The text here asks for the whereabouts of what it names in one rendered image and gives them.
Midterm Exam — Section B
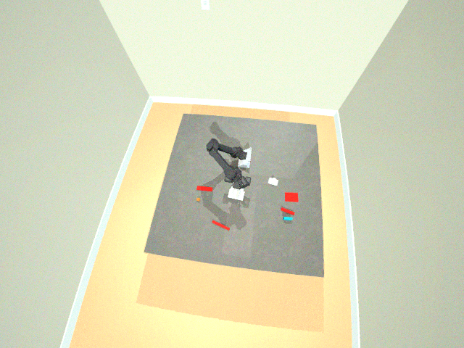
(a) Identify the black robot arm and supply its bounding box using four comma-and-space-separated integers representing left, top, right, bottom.
206, 138, 249, 190

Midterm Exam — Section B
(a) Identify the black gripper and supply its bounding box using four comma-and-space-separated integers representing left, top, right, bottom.
224, 176, 251, 186

